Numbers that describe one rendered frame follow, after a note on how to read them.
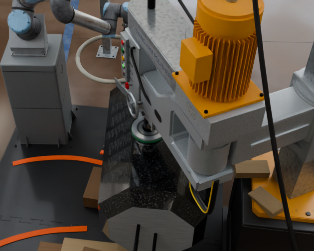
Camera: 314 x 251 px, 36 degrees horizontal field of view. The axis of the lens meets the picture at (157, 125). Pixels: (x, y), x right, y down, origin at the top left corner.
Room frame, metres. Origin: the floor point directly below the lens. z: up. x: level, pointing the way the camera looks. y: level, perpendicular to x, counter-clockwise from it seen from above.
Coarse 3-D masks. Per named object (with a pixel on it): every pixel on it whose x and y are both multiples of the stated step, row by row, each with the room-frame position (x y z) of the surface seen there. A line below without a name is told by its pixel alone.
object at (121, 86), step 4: (116, 80) 2.39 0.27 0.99; (116, 84) 2.40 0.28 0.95; (120, 84) 2.33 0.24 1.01; (124, 84) 2.40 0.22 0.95; (120, 88) 2.33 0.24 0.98; (124, 88) 2.27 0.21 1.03; (124, 92) 2.27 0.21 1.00; (132, 100) 2.15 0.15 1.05; (140, 112) 2.04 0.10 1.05; (144, 112) 1.98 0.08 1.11; (144, 116) 1.98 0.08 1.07; (148, 116) 1.93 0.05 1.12; (148, 120) 1.93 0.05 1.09; (148, 124) 1.85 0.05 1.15; (156, 128) 1.84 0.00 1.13
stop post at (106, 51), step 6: (102, 0) 3.98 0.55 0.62; (108, 0) 4.00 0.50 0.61; (102, 6) 3.98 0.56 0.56; (102, 12) 3.98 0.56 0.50; (102, 18) 3.98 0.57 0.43; (102, 42) 3.98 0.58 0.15; (108, 42) 3.98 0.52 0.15; (102, 48) 4.07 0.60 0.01; (108, 48) 3.98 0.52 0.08; (114, 48) 4.07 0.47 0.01; (102, 54) 3.96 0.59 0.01; (108, 54) 3.97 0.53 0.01; (114, 54) 3.97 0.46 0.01
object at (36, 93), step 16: (48, 48) 2.90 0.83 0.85; (0, 64) 2.70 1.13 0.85; (16, 64) 2.70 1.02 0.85; (32, 64) 2.71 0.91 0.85; (48, 64) 2.71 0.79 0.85; (64, 64) 3.02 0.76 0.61; (16, 80) 2.69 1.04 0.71; (32, 80) 2.70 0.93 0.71; (48, 80) 2.70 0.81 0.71; (64, 80) 2.94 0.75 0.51; (16, 96) 2.69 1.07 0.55; (32, 96) 2.70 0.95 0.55; (48, 96) 2.70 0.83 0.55; (64, 96) 2.86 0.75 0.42; (16, 112) 2.69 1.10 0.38; (32, 112) 2.69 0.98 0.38; (48, 112) 2.70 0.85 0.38; (64, 112) 2.77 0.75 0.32; (16, 128) 2.69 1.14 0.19; (32, 128) 2.69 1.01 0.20; (48, 128) 2.70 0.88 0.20; (64, 128) 2.71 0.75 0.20
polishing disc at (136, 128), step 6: (138, 120) 2.13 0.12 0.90; (132, 126) 2.07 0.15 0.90; (138, 126) 2.07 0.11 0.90; (138, 132) 2.02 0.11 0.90; (144, 132) 2.02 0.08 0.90; (150, 132) 2.02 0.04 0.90; (156, 132) 2.03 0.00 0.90; (144, 138) 1.97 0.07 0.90; (150, 138) 1.97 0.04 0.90; (156, 138) 1.98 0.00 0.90
